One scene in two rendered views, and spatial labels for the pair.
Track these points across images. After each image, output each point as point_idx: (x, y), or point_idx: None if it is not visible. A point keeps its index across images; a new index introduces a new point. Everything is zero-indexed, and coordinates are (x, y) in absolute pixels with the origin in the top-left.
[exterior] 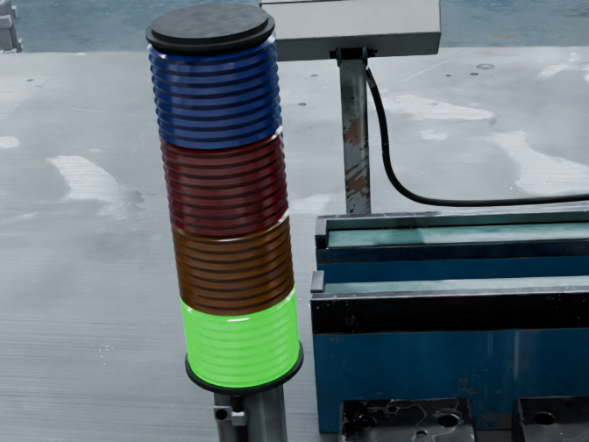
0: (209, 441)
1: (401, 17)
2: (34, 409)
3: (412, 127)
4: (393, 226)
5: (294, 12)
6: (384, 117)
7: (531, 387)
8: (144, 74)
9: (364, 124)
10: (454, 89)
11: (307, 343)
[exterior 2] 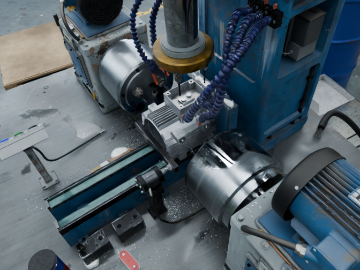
0: None
1: (37, 137)
2: None
3: (38, 124)
4: (63, 192)
5: (6, 149)
6: (40, 151)
7: (111, 215)
8: None
9: (37, 159)
10: (42, 101)
11: (53, 220)
